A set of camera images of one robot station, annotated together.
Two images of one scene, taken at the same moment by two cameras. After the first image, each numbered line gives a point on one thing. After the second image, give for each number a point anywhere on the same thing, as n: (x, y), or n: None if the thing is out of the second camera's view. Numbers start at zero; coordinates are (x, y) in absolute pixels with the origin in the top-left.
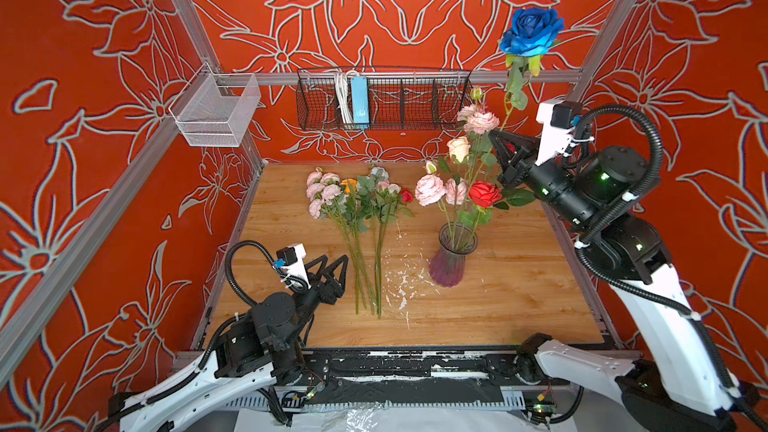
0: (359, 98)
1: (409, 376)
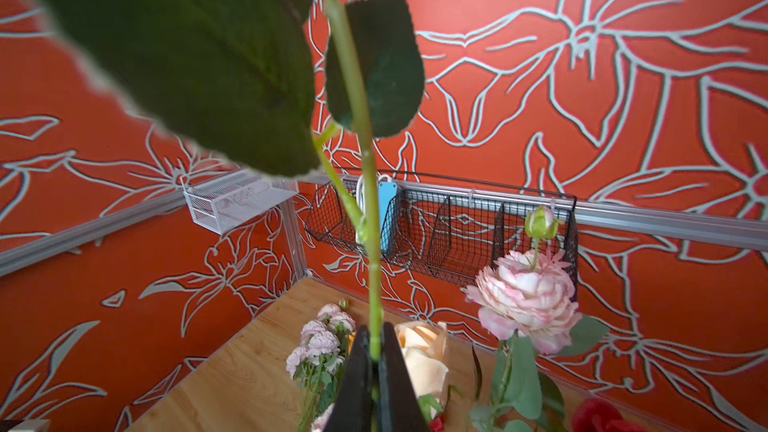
0: (387, 192)
1: None
